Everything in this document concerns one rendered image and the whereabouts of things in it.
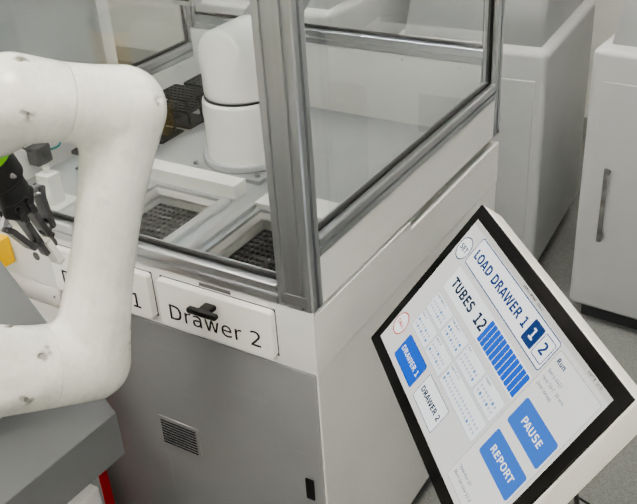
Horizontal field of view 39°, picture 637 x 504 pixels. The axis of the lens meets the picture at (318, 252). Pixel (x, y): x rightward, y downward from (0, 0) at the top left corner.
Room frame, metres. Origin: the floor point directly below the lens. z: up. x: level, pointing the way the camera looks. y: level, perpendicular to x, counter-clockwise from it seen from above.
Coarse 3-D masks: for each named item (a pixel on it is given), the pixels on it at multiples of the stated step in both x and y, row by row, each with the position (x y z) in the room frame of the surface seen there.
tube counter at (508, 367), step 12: (480, 312) 1.12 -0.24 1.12; (468, 324) 1.12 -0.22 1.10; (480, 324) 1.10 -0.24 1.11; (492, 324) 1.08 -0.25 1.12; (480, 336) 1.08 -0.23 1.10; (492, 336) 1.06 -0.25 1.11; (504, 336) 1.04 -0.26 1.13; (480, 348) 1.06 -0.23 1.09; (492, 348) 1.04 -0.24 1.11; (504, 348) 1.02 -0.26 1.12; (492, 360) 1.02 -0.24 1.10; (504, 360) 1.01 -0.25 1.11; (516, 360) 0.99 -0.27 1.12; (504, 372) 0.99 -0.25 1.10; (516, 372) 0.97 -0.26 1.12; (528, 372) 0.96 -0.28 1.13; (504, 384) 0.97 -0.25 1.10; (516, 384) 0.95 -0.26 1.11
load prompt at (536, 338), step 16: (480, 256) 1.22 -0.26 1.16; (496, 256) 1.19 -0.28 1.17; (480, 272) 1.19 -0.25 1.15; (496, 272) 1.16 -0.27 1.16; (496, 288) 1.13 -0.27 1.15; (512, 288) 1.11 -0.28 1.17; (496, 304) 1.11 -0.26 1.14; (512, 304) 1.08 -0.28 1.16; (528, 304) 1.06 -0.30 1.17; (512, 320) 1.05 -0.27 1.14; (528, 320) 1.03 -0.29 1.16; (544, 320) 1.01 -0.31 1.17; (528, 336) 1.01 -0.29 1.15; (544, 336) 0.99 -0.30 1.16; (528, 352) 0.98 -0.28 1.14; (544, 352) 0.96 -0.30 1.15
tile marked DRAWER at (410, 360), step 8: (408, 336) 1.21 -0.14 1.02; (408, 344) 1.19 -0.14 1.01; (416, 344) 1.18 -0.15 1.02; (400, 352) 1.19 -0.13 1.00; (408, 352) 1.18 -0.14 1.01; (416, 352) 1.16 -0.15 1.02; (400, 360) 1.18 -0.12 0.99; (408, 360) 1.16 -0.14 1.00; (416, 360) 1.15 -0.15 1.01; (424, 360) 1.13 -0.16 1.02; (400, 368) 1.16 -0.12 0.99; (408, 368) 1.15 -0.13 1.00; (416, 368) 1.13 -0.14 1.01; (424, 368) 1.12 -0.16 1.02; (408, 376) 1.13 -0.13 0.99; (416, 376) 1.12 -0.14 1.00; (408, 384) 1.12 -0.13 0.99
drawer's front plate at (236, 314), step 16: (160, 288) 1.58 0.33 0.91; (176, 288) 1.56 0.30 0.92; (192, 288) 1.54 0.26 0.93; (160, 304) 1.59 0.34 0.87; (176, 304) 1.56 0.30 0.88; (192, 304) 1.54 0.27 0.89; (224, 304) 1.49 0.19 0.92; (240, 304) 1.47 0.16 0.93; (176, 320) 1.56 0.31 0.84; (192, 320) 1.54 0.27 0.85; (208, 320) 1.52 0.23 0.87; (224, 320) 1.49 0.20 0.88; (240, 320) 1.47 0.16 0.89; (256, 320) 1.45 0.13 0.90; (272, 320) 1.44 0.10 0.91; (208, 336) 1.52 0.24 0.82; (224, 336) 1.50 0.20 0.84; (240, 336) 1.47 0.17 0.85; (256, 336) 1.45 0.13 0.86; (272, 336) 1.43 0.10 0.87; (256, 352) 1.45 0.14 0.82; (272, 352) 1.43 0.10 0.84
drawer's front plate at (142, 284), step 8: (64, 248) 1.75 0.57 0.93; (64, 256) 1.73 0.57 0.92; (56, 264) 1.75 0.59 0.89; (64, 264) 1.74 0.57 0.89; (56, 272) 1.76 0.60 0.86; (64, 272) 1.74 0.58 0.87; (136, 272) 1.62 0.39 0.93; (144, 272) 1.62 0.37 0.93; (56, 280) 1.76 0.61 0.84; (136, 280) 1.62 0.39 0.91; (144, 280) 1.60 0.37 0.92; (136, 288) 1.62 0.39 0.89; (144, 288) 1.61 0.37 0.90; (152, 288) 1.61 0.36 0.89; (144, 296) 1.61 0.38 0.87; (152, 296) 1.61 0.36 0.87; (144, 304) 1.61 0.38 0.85; (152, 304) 1.61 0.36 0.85; (136, 312) 1.63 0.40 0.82; (144, 312) 1.61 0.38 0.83; (152, 312) 1.60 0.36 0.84
